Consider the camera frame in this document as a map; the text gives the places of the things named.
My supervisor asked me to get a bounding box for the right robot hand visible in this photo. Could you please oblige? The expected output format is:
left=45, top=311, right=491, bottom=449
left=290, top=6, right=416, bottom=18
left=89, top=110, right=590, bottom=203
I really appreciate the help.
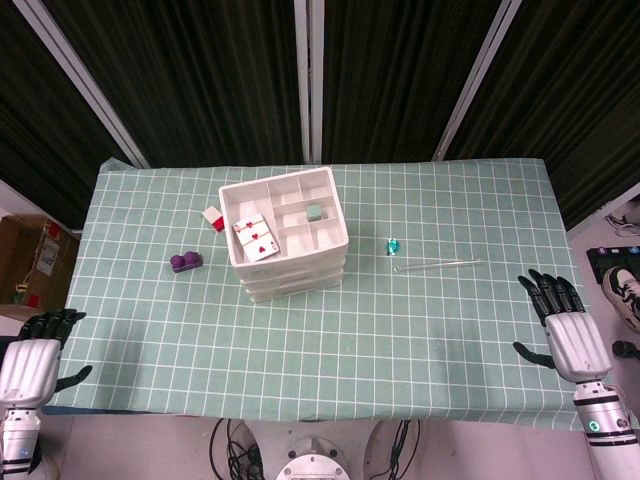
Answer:
left=512, top=268, right=614, bottom=386

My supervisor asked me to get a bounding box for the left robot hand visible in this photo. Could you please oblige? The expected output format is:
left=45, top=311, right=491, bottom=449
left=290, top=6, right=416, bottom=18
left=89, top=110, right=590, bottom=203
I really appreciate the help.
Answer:
left=0, top=308, right=94, bottom=406

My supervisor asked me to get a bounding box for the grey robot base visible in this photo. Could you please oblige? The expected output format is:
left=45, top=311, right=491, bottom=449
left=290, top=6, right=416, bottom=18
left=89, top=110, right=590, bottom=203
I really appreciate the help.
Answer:
left=274, top=434, right=352, bottom=480

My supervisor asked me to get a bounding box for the cardboard box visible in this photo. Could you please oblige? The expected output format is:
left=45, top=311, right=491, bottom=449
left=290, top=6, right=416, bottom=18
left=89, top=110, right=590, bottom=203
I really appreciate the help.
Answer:
left=0, top=214, right=82, bottom=322

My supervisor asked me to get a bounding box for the black and white sneaker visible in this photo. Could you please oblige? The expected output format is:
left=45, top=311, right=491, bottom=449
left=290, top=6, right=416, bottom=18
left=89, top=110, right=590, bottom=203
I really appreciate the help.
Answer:
left=601, top=265, right=640, bottom=334

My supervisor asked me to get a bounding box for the black floor mat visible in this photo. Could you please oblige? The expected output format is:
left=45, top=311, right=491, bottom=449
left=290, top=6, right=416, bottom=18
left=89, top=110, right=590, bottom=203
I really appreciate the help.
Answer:
left=585, top=245, right=640, bottom=282

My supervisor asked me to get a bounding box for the clear glass rod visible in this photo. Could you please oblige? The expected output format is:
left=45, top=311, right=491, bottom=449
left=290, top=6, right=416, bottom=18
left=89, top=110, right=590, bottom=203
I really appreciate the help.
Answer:
left=393, top=257, right=483, bottom=274

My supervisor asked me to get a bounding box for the purple building brick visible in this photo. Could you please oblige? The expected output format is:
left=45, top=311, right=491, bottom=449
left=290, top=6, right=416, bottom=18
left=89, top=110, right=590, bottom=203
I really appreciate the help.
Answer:
left=169, top=252, right=203, bottom=275

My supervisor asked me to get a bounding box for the red and white block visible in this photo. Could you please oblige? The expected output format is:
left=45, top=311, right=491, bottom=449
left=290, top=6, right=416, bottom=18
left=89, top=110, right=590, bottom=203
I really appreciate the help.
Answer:
left=202, top=204, right=225, bottom=234

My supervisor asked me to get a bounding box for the black pleated curtain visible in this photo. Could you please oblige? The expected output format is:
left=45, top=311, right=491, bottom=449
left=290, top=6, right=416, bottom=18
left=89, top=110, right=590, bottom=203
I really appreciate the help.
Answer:
left=0, top=0, right=127, bottom=230
left=321, top=0, right=502, bottom=164
left=42, top=0, right=308, bottom=169
left=441, top=0, right=640, bottom=232

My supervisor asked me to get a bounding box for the green checkered tablecloth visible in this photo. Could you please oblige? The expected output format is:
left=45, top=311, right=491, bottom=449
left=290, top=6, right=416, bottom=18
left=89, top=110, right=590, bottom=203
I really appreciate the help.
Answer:
left=41, top=157, right=635, bottom=432

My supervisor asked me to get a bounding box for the playing cards stack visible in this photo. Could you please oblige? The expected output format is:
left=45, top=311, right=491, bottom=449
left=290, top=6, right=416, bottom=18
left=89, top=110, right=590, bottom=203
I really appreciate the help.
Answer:
left=232, top=213, right=282, bottom=264

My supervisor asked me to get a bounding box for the black cable bundle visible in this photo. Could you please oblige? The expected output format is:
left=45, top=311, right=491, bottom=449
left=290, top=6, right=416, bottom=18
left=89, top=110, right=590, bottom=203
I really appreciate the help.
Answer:
left=208, top=417, right=267, bottom=480
left=383, top=418, right=422, bottom=480

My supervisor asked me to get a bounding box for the white drawer organizer box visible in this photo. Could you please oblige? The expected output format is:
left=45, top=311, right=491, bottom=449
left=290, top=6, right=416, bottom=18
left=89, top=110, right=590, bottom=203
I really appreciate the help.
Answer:
left=218, top=166, right=350, bottom=305

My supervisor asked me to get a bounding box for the white frame post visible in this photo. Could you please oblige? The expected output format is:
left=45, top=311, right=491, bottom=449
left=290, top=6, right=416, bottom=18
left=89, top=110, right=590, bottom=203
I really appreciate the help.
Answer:
left=18, top=0, right=151, bottom=170
left=431, top=0, right=525, bottom=163
left=293, top=0, right=327, bottom=164

